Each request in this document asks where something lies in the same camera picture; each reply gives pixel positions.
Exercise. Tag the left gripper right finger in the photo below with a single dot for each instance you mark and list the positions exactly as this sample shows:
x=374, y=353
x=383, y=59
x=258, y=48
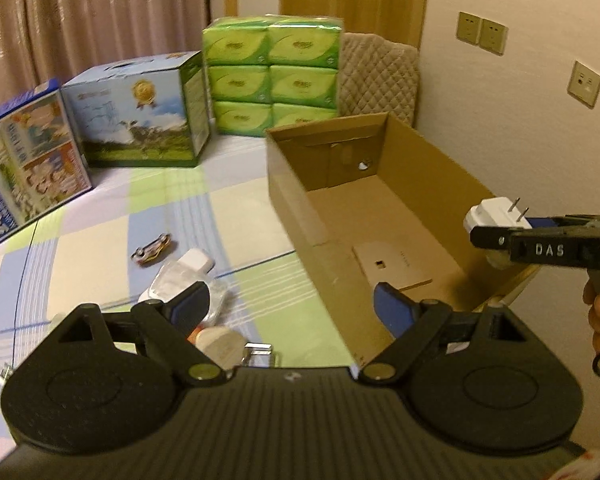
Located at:
x=413, y=325

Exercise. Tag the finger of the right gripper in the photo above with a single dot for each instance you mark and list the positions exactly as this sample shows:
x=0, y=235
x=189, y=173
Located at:
x=590, y=220
x=497, y=238

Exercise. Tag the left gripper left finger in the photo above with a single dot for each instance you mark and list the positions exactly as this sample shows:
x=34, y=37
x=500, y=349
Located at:
x=165, y=327

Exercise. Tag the white power adapter plug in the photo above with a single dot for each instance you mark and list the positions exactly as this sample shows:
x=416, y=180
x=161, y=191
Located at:
x=496, y=211

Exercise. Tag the Doraemon toy figure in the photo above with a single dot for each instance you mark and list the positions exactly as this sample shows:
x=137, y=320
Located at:
x=192, y=338

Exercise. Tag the beige round plug adapter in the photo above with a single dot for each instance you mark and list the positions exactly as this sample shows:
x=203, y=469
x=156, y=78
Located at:
x=221, y=344

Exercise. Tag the clear plastic packet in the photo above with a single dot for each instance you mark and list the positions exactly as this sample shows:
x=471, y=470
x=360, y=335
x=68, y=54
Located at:
x=175, y=275

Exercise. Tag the metal wire rack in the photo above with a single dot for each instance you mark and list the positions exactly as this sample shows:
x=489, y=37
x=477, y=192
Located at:
x=259, y=354

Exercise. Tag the checkered bed sheet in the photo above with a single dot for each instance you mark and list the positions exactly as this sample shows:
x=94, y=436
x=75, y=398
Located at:
x=108, y=246

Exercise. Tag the brown cardboard box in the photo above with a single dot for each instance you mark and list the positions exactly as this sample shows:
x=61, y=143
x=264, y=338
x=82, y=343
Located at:
x=366, y=199

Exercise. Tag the beige quilted cushion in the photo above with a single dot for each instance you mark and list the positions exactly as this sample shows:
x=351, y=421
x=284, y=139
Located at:
x=377, y=76

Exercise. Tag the blue milk carton box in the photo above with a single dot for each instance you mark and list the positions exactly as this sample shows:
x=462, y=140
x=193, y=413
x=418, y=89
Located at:
x=41, y=165

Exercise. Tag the cow picture milk box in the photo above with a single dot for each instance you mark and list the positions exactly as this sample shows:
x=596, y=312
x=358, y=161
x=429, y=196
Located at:
x=142, y=112

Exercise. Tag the green tissue pack bundle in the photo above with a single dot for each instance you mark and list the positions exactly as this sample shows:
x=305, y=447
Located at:
x=272, y=71

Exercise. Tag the pink curtain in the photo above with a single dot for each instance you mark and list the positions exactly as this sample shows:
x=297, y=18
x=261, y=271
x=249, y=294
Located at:
x=43, y=39

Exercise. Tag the single wall outlet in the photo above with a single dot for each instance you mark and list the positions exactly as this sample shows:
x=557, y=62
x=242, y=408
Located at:
x=584, y=84

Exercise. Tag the double wall socket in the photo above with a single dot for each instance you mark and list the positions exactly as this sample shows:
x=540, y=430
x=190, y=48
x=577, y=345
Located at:
x=485, y=34

